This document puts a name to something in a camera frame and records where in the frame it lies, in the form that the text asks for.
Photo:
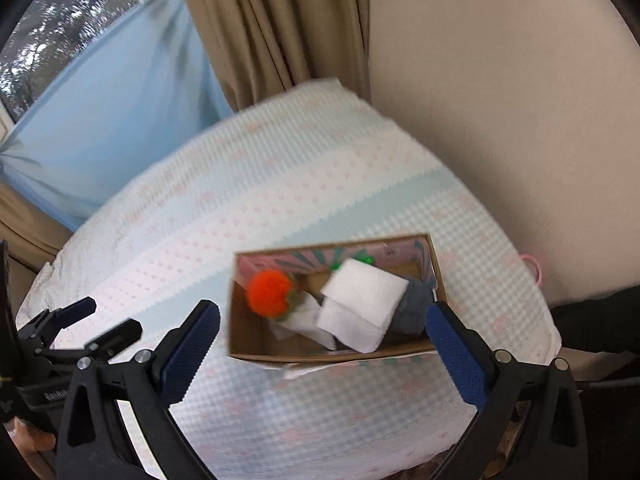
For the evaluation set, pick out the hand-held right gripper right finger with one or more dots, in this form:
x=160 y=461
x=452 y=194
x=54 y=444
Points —
x=457 y=355

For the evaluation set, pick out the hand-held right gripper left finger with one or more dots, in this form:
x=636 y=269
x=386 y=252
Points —
x=192 y=355

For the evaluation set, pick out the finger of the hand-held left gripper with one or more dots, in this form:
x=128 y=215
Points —
x=55 y=322
x=117 y=337

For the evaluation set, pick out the grey cloth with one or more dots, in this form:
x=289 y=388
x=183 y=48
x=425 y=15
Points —
x=412 y=310

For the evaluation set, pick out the cardboard box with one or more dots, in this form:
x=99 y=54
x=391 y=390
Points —
x=260 y=340

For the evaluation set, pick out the orange plush tomato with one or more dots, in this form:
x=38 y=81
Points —
x=267 y=292

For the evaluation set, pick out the white towel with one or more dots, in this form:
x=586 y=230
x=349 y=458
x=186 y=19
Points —
x=365 y=295

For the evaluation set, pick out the person's left hand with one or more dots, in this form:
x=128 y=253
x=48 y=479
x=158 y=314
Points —
x=35 y=440

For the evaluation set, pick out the beige curtain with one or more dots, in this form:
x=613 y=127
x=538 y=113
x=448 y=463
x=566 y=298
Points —
x=270 y=25
x=25 y=220

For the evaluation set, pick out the white crumpled cloth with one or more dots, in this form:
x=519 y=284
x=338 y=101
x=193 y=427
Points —
x=300 y=322

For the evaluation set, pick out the small green item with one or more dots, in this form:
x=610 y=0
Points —
x=365 y=259

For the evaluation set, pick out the dark cloth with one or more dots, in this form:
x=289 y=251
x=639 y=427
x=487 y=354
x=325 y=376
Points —
x=600 y=320

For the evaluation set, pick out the light blue curtain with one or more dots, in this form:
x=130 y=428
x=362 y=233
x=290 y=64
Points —
x=125 y=110

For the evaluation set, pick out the window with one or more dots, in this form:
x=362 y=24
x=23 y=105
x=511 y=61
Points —
x=65 y=20

